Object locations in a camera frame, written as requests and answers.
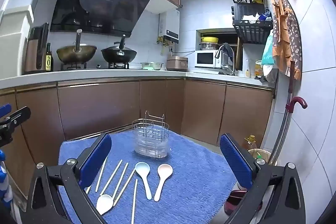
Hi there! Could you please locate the pink spoon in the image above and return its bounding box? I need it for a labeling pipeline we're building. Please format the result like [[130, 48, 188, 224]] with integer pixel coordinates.
[[154, 164, 173, 202]]

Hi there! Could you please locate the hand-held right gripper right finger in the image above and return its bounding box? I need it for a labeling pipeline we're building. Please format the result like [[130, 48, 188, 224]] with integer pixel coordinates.
[[219, 133, 306, 224]]

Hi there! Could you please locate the floral apron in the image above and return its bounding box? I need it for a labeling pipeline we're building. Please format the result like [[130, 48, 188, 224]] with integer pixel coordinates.
[[270, 0, 302, 80]]

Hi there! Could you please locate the steel faucet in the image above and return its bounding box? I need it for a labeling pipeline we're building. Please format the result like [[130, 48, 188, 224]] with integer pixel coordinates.
[[215, 43, 235, 75]]

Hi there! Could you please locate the maroon hooked handle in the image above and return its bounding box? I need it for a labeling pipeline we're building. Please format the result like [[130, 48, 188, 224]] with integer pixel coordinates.
[[286, 96, 307, 113]]

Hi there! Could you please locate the brown thermos jug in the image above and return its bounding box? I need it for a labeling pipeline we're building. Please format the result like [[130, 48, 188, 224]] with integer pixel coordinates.
[[25, 22, 49, 74]]

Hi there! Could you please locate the dark oil bottle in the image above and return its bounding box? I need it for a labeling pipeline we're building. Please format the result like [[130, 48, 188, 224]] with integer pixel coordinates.
[[45, 42, 54, 72]]

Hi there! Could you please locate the white microwave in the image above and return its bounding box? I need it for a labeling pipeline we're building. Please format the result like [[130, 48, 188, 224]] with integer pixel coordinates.
[[194, 50, 223, 69]]

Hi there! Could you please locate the black frying pan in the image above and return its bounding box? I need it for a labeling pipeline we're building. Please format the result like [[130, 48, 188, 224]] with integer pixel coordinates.
[[101, 35, 137, 63]]

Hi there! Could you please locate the maroon stool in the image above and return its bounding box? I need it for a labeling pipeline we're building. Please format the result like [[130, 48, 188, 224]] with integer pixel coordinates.
[[224, 182, 263, 215]]

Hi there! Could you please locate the black wall rack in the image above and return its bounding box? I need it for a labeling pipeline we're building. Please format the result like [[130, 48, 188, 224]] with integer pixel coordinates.
[[228, 0, 273, 44]]

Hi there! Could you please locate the gas stove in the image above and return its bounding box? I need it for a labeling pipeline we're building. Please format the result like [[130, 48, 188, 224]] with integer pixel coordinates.
[[60, 62, 130, 70]]

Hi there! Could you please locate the pot with yellow lid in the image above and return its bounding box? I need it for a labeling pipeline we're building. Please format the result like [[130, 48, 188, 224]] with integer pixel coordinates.
[[199, 36, 219, 51]]

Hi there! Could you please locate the white wall cabinet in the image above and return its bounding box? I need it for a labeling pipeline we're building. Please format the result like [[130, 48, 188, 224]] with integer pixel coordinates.
[[0, 0, 46, 67]]

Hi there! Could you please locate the light blue spoon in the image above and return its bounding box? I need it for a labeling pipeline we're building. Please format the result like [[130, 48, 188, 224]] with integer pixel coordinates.
[[135, 162, 153, 200]]

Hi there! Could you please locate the white water heater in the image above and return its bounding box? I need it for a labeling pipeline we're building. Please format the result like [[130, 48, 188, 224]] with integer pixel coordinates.
[[158, 8, 180, 44]]

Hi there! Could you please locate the rice cooker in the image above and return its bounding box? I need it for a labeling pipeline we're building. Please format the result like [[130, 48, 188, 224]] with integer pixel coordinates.
[[167, 55, 189, 72]]

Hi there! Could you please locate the person's left hand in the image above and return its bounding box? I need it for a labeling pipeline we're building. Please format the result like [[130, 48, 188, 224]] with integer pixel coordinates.
[[0, 149, 13, 205]]

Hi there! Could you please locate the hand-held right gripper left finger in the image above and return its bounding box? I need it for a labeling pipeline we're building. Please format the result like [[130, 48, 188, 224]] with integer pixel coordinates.
[[26, 132, 113, 224]]

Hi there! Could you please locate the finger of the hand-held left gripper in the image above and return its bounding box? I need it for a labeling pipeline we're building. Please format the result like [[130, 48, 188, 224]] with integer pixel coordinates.
[[0, 106, 31, 147], [0, 104, 12, 117]]

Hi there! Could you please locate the steel bowl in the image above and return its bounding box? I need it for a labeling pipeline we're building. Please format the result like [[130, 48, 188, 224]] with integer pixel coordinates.
[[141, 62, 164, 70]]

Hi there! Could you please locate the teal plastic bag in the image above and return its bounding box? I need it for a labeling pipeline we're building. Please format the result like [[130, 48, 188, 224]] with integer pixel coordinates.
[[261, 32, 276, 65]]

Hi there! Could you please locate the white spoon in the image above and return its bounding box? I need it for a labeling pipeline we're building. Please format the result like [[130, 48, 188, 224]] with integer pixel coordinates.
[[96, 194, 114, 216]]

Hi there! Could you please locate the black range hood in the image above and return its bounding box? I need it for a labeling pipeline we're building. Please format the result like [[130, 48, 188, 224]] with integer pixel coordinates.
[[50, 0, 154, 38]]

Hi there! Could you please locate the brass-coloured wok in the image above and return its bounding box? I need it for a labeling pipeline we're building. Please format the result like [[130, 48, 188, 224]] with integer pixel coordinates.
[[56, 29, 96, 64]]

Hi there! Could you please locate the wire utensil holder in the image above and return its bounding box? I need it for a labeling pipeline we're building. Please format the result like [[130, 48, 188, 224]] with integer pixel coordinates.
[[132, 110, 172, 159]]

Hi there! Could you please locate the blue fluffy mat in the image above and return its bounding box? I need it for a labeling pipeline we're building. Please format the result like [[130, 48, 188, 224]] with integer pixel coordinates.
[[58, 130, 238, 224]]

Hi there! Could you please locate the cooking oil bottle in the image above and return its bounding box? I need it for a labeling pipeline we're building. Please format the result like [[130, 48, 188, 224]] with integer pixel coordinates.
[[243, 135, 257, 151]]

